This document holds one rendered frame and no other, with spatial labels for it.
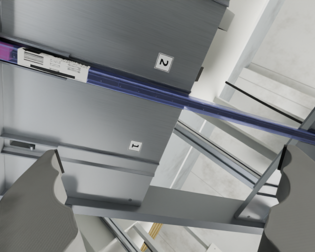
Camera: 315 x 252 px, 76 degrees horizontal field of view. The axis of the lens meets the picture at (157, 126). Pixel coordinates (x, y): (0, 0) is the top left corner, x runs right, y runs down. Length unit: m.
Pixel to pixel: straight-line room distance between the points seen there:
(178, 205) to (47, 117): 0.25
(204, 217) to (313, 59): 3.42
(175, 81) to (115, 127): 0.09
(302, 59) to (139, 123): 3.51
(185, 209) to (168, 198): 0.03
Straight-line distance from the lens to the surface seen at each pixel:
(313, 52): 3.70
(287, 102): 3.45
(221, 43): 0.83
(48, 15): 0.23
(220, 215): 0.41
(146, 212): 0.34
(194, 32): 0.22
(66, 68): 0.21
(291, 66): 3.69
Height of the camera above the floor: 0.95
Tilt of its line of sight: 27 degrees down
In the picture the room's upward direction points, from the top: 126 degrees clockwise
